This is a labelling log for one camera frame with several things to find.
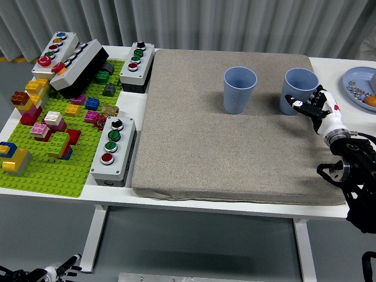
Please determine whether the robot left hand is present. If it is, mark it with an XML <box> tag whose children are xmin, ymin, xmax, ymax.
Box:
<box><xmin>43</xmin><ymin>254</ymin><xmax>83</xmax><ymax>282</ymax></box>

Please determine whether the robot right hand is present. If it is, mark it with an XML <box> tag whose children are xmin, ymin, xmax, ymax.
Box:
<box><xmin>284</xmin><ymin>84</ymin><xmax>346</xmax><ymax>136</ymax></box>

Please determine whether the blue ribbed plastic cup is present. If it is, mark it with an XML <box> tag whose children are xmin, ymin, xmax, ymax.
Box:
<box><xmin>223</xmin><ymin>66</ymin><xmax>259</xmax><ymax>115</ymax></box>
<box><xmin>278</xmin><ymin>68</ymin><xmax>320</xmax><ymax>116</ymax></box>

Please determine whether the light blue plate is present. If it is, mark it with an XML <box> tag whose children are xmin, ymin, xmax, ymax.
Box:
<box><xmin>343</xmin><ymin>66</ymin><xmax>376</xmax><ymax>111</ymax></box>

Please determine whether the white table leg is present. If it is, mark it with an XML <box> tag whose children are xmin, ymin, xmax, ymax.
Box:
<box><xmin>78</xmin><ymin>204</ymin><xmax>108</xmax><ymax>273</ymax></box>
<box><xmin>293</xmin><ymin>219</ymin><xmax>318</xmax><ymax>282</ymax></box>

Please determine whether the green toy brick baseplate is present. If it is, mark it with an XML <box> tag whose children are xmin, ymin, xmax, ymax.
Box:
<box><xmin>0</xmin><ymin>59</ymin><xmax>126</xmax><ymax>198</ymax></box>

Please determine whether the yellow and grey brick block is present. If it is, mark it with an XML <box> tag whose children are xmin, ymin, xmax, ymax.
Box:
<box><xmin>1</xmin><ymin>147</ymin><xmax>32</xmax><ymax>176</ymax></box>

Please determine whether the grey-brown fabric mat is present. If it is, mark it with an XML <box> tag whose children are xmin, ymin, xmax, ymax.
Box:
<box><xmin>131</xmin><ymin>49</ymin><xmax>348</xmax><ymax>206</ymax></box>

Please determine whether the green toy brick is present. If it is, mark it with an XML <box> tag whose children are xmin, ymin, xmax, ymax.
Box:
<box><xmin>95</xmin><ymin>70</ymin><xmax>110</xmax><ymax>85</ymax></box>
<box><xmin>46</xmin><ymin>132</ymin><xmax>71</xmax><ymax>156</ymax></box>

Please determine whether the blue toy brick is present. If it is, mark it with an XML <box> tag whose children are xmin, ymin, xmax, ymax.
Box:
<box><xmin>85</xmin><ymin>97</ymin><xmax>101</xmax><ymax>112</ymax></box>
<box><xmin>0</xmin><ymin>141</ymin><xmax>18</xmax><ymax>158</ymax></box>

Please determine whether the red toy brick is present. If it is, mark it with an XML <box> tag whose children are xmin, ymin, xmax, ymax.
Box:
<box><xmin>19</xmin><ymin>109</ymin><xmax>44</xmax><ymax>126</ymax></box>
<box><xmin>66</xmin><ymin>129</ymin><xmax>82</xmax><ymax>146</ymax></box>

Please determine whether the pink toy brick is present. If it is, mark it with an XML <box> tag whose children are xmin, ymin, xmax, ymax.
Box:
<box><xmin>31</xmin><ymin>123</ymin><xmax>50</xmax><ymax>137</ymax></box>

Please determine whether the grey four-button control box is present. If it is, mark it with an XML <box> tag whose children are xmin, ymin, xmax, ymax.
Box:
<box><xmin>119</xmin><ymin>42</ymin><xmax>156</xmax><ymax>94</ymax></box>
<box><xmin>90</xmin><ymin>116</ymin><xmax>137</xmax><ymax>188</ymax></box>

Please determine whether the white toy brick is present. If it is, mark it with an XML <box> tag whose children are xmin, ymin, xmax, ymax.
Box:
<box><xmin>43</xmin><ymin>111</ymin><xmax>63</xmax><ymax>126</ymax></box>

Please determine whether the red valve hand wheel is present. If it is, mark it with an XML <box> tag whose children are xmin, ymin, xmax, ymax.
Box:
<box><xmin>93</xmin><ymin>115</ymin><xmax>108</xmax><ymax>130</ymax></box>

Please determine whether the yellow toy brick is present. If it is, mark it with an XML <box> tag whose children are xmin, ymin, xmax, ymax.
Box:
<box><xmin>65</xmin><ymin>104</ymin><xmax>81</xmax><ymax>118</ymax></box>
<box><xmin>25</xmin><ymin>78</ymin><xmax>50</xmax><ymax>95</ymax></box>

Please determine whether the brass pipe fitting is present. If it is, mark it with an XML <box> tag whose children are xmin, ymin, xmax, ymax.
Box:
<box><xmin>101</xmin><ymin>103</ymin><xmax>120</xmax><ymax>118</ymax></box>

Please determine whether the grey pleated curtain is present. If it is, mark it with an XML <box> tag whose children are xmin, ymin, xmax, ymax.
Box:
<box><xmin>0</xmin><ymin>0</ymin><xmax>376</xmax><ymax>62</ymax></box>

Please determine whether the brown toy brick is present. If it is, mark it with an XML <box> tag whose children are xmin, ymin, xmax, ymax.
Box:
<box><xmin>11</xmin><ymin>90</ymin><xmax>30</xmax><ymax>106</ymax></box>

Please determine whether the long grey black control box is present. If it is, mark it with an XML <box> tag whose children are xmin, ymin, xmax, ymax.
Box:
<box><xmin>49</xmin><ymin>39</ymin><xmax>110</xmax><ymax>98</ymax></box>

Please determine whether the grey five-button control box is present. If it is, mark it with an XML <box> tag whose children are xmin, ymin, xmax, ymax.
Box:
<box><xmin>31</xmin><ymin>31</ymin><xmax>79</xmax><ymax>80</ymax></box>

